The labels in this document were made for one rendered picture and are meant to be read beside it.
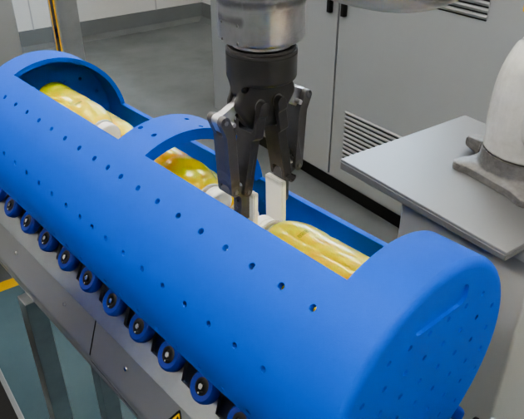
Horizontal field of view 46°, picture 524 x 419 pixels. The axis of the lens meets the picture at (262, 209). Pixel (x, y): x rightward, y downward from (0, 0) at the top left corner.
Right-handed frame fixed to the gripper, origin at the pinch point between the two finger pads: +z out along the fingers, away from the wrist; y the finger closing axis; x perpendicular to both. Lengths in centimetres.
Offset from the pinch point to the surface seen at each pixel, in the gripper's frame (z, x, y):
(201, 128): -4.7, -15.2, -2.6
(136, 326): 21.4, -14.1, 11.4
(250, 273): -1.1, 9.7, 10.1
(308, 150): 102, -152, -166
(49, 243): 21.6, -42.3, 11.5
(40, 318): 61, -72, 8
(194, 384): 22.0, -0.4, 11.4
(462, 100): 47, -66, -157
